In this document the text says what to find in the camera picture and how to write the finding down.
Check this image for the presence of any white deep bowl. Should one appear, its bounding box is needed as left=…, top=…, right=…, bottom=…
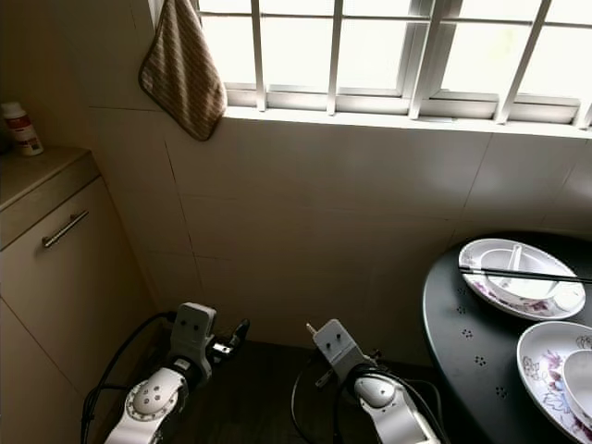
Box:
left=561, top=350, right=592, bottom=419

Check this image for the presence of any beige kitchen cabinet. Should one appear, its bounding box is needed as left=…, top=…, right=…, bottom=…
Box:
left=0, top=146, right=156, bottom=444

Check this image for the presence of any round black table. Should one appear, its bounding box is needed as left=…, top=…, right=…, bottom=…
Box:
left=423, top=231, right=592, bottom=444

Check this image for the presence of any pink floral rimmed plate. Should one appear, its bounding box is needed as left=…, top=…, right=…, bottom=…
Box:
left=458, top=238, right=586, bottom=322

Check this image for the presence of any white ceramic spoon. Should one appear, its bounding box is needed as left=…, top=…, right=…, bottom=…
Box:
left=508, top=243, right=527, bottom=272

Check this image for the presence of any large blue floral plate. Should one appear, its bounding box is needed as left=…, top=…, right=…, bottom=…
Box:
left=516, top=321, right=592, bottom=443

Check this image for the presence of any small white bowl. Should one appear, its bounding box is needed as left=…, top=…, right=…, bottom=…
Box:
left=481, top=243, right=565, bottom=302

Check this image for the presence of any brown striped hanging towel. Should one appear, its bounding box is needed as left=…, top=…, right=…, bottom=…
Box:
left=138, top=0, right=228, bottom=142

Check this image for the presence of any white bottle with red label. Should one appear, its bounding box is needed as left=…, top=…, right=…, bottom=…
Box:
left=2, top=102, right=44, bottom=157

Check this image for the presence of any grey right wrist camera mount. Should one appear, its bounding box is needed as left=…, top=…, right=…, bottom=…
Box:
left=313, top=319, right=362, bottom=373

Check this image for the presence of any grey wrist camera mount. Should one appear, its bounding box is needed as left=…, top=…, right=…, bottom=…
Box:
left=171, top=302, right=216, bottom=364
left=313, top=319, right=362, bottom=373

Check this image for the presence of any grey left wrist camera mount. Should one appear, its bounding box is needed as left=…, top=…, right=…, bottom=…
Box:
left=171, top=302, right=216, bottom=364

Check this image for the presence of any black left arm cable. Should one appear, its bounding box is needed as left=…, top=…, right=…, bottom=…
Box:
left=81, top=312, right=179, bottom=444

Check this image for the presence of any silver cabinet handle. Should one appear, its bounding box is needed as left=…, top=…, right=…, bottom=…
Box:
left=42, top=210, right=90, bottom=249

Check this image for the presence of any white barred window frame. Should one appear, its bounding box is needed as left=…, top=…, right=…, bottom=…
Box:
left=148, top=0, right=592, bottom=129

